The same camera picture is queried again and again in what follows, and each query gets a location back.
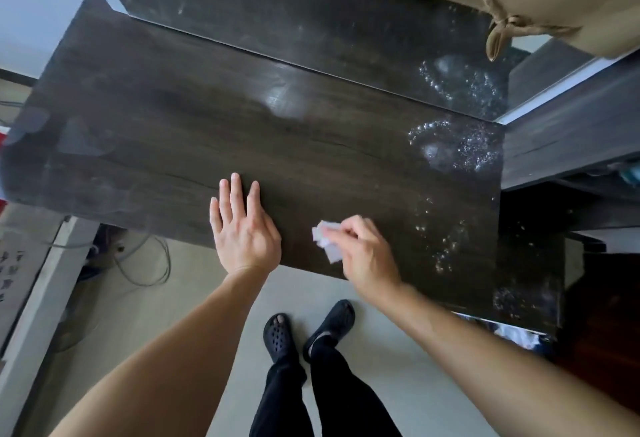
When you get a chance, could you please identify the beige knotted fabric tie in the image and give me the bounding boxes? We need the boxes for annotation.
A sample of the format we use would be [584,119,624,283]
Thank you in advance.
[480,0,582,63]

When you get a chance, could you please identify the person's right forearm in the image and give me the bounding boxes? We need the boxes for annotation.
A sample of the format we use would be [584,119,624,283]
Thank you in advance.
[357,281,640,437]

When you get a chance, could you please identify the person's right hand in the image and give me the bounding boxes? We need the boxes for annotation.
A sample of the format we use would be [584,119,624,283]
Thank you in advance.
[320,215,403,300]

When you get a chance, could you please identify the white board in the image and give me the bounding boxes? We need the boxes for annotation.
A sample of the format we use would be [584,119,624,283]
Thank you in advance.
[0,217,98,437]

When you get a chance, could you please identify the person's left hand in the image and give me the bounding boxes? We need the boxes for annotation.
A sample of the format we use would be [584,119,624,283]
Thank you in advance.
[209,173,282,277]

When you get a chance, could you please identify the white wiping cloth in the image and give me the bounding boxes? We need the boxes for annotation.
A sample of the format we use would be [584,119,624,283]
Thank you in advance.
[311,220,347,265]

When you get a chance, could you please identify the grey cable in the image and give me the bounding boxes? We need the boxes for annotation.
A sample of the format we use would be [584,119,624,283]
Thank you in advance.
[111,233,172,288]

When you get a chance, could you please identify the person's left forearm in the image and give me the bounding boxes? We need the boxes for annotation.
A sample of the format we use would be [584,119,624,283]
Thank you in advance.
[49,266,272,437]

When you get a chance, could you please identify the dark wooden side shelf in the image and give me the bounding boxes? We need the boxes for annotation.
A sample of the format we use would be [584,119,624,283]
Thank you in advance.
[500,37,640,232]

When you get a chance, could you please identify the black clog shoe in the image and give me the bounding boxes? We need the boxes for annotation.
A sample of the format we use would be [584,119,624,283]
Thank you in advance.
[263,313,299,364]
[302,299,356,363]

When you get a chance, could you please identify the black trousers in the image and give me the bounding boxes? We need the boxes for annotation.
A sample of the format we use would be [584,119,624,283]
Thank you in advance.
[248,336,404,437]

